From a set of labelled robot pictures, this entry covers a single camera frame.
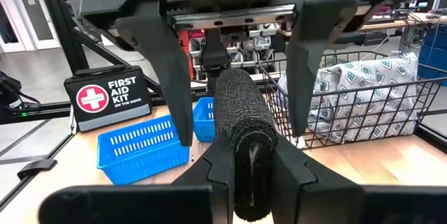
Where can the white door with window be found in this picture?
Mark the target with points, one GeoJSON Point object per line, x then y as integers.
{"type": "Point", "coordinates": [38, 18]}

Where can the blue storage bin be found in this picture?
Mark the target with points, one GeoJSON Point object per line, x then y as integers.
{"type": "Point", "coordinates": [434, 53]}

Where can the grey patterned cloth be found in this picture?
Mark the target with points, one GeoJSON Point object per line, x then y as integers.
{"type": "Point", "coordinates": [366, 105]}

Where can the black bandage roll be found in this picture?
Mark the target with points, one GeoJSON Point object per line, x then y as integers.
{"type": "Point", "coordinates": [246, 119]}

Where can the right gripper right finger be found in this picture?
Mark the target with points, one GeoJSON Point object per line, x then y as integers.
{"type": "Point", "coordinates": [349, 206]}

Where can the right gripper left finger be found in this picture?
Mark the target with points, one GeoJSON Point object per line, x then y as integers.
{"type": "Point", "coordinates": [139, 206]}

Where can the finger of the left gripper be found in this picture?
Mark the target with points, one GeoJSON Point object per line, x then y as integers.
{"type": "Point", "coordinates": [164, 77]}
{"type": "Point", "coordinates": [309, 60]}

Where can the red shelf with bins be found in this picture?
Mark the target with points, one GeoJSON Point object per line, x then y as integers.
{"type": "Point", "coordinates": [190, 47]}

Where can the small black table bracket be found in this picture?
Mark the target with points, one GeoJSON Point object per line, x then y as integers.
{"type": "Point", "coordinates": [36, 166]}

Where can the black first aid kit bag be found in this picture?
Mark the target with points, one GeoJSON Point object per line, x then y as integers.
{"type": "Point", "coordinates": [108, 98]}

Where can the blue plastic basket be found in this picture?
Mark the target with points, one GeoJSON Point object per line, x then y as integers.
{"type": "Point", "coordinates": [143, 150]}
{"type": "Point", "coordinates": [204, 119]}

